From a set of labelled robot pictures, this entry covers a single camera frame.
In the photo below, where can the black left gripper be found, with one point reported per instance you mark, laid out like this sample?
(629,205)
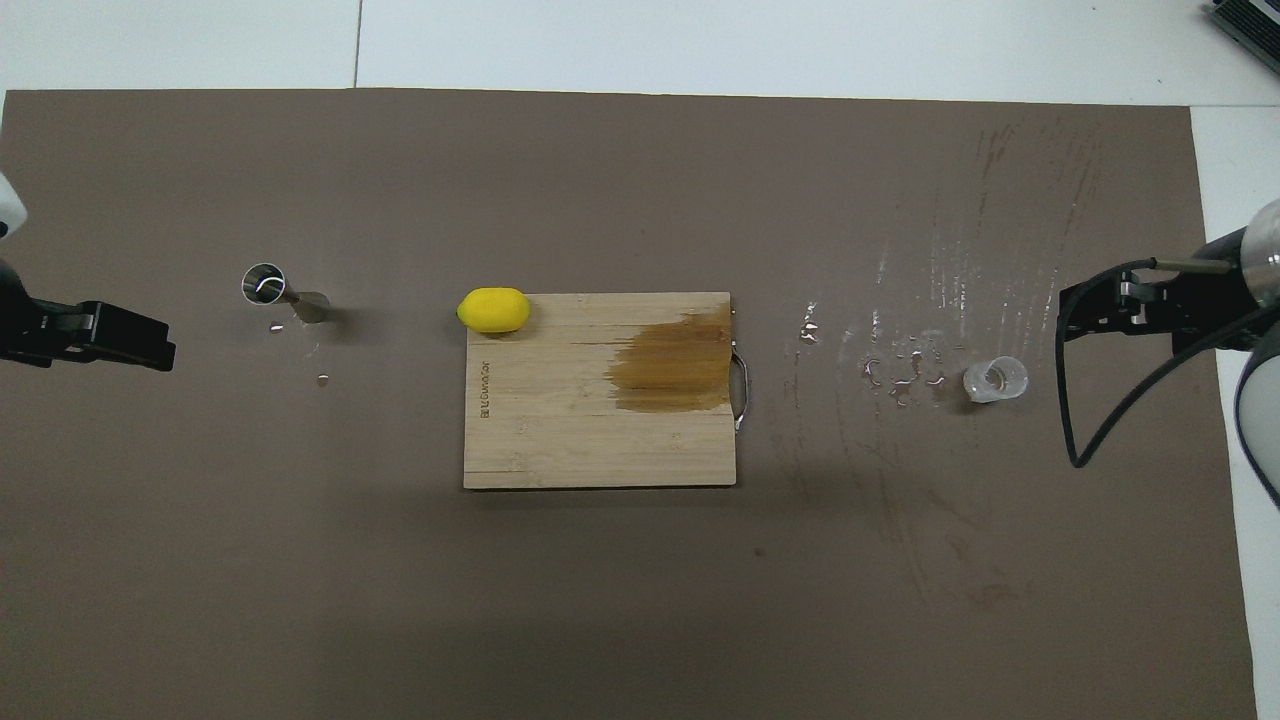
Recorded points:
(40,325)

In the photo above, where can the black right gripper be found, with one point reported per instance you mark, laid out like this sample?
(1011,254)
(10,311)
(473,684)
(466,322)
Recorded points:
(1210,310)

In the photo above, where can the clear plastic cup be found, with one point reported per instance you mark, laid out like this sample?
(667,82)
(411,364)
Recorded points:
(995,380)

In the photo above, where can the steel double jigger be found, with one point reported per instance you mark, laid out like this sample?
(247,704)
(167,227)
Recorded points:
(262,284)

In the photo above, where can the grey laptop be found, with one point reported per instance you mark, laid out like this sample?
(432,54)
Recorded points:
(1250,18)

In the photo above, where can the yellow lemon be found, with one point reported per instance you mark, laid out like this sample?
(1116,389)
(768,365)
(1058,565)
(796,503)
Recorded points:
(494,310)

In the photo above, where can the bamboo cutting board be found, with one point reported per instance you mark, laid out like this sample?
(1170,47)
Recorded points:
(560,430)

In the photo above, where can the brown table mat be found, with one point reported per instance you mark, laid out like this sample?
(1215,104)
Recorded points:
(600,600)

